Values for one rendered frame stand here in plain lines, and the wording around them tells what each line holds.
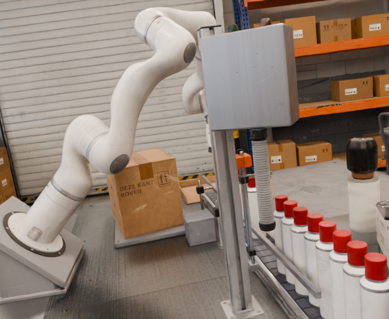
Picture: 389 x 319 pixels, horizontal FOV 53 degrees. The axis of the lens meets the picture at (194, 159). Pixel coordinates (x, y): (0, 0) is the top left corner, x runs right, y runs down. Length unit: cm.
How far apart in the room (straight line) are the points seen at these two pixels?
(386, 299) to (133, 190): 99
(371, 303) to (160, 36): 84
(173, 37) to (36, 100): 453
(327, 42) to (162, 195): 376
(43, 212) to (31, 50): 441
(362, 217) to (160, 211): 72
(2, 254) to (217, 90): 80
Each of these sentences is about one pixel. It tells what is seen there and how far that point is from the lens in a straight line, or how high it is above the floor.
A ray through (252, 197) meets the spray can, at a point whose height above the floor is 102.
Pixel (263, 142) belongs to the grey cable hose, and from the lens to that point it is 77.
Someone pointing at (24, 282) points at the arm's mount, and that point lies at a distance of 129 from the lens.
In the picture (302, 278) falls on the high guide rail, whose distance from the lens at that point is 88.
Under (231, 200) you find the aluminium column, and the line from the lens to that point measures 90.
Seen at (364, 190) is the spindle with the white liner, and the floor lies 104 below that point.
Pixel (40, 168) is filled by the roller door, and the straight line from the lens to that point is 568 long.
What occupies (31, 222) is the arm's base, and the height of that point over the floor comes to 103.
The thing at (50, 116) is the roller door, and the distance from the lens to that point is 552.
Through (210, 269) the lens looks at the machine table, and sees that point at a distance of 122.
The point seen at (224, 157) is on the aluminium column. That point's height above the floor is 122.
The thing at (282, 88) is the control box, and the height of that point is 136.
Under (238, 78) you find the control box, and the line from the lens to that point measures 78.
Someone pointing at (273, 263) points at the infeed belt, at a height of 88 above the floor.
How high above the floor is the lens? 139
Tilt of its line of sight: 11 degrees down
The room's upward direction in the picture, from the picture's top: 8 degrees counter-clockwise
